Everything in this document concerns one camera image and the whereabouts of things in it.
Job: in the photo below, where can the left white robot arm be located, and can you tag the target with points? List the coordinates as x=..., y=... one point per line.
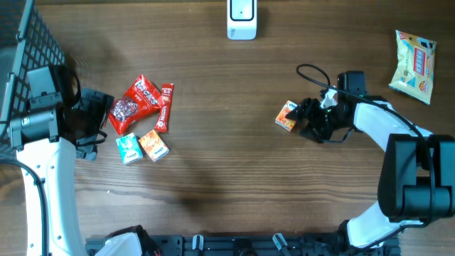
x=62, y=122

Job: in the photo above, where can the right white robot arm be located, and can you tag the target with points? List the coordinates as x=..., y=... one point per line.
x=416, y=185

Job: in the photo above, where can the black wire mesh basket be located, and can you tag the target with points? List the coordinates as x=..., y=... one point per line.
x=26, y=44

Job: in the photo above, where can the red candy bag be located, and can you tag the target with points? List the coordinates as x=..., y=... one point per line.
x=140, y=100

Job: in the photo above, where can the white barcode scanner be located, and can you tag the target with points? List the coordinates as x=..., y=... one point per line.
x=241, y=20

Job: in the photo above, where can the teal tissue pack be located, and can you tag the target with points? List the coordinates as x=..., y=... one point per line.
x=129, y=148

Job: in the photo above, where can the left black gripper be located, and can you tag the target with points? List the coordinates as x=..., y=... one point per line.
x=99, y=104

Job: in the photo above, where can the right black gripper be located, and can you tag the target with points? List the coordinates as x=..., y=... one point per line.
x=308, y=107

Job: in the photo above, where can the red coffee stick sachet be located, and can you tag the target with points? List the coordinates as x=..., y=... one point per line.
x=164, y=107

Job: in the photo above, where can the yellow snack bag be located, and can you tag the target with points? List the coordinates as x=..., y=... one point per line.
x=414, y=75

